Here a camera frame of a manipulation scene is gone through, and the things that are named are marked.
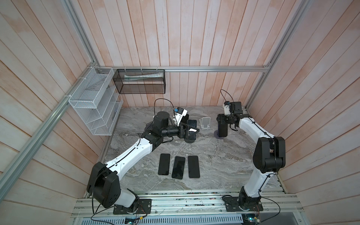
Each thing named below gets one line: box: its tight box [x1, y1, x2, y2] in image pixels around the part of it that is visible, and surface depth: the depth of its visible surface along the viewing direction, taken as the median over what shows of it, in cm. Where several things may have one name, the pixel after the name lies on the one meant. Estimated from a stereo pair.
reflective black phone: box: [187, 119, 198, 141], surface depth 97 cm
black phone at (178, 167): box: [171, 156, 186, 180], surface depth 87 cm
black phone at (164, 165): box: [157, 153, 171, 176], surface depth 92 cm
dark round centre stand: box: [184, 138, 196, 144], surface depth 100 cm
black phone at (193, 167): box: [187, 155, 201, 179], surface depth 90 cm
